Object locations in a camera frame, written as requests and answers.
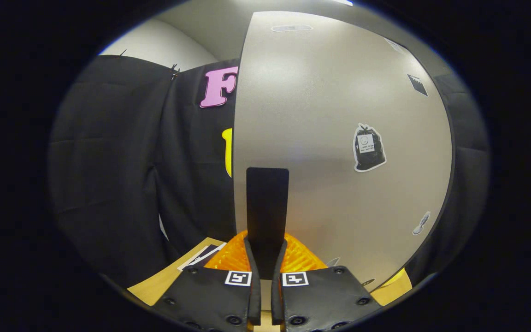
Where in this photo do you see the white printed card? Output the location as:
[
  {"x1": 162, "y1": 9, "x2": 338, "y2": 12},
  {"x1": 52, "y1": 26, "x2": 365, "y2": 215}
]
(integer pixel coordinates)
[{"x1": 177, "y1": 243, "x2": 227, "y2": 272}]

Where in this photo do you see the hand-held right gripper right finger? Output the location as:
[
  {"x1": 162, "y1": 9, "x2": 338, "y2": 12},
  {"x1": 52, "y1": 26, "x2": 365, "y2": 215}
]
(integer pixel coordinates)
[{"x1": 271, "y1": 233, "x2": 383, "y2": 332}]

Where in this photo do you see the black cabinet door handle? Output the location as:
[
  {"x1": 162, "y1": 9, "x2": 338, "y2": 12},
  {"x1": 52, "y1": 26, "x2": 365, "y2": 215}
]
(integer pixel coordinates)
[{"x1": 246, "y1": 167, "x2": 290, "y2": 279}]

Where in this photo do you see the black backdrop cloth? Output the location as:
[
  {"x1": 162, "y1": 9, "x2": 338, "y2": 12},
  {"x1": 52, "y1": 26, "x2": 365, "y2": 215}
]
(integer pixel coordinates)
[{"x1": 47, "y1": 55, "x2": 492, "y2": 289}]

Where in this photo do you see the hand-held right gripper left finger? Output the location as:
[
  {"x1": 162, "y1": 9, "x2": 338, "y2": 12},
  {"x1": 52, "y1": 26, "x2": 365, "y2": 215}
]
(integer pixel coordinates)
[{"x1": 153, "y1": 231, "x2": 262, "y2": 332}]

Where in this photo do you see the grey cabinet door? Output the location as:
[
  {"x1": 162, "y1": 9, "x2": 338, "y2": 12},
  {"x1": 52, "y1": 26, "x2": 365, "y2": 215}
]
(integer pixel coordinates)
[{"x1": 232, "y1": 10, "x2": 455, "y2": 292}]

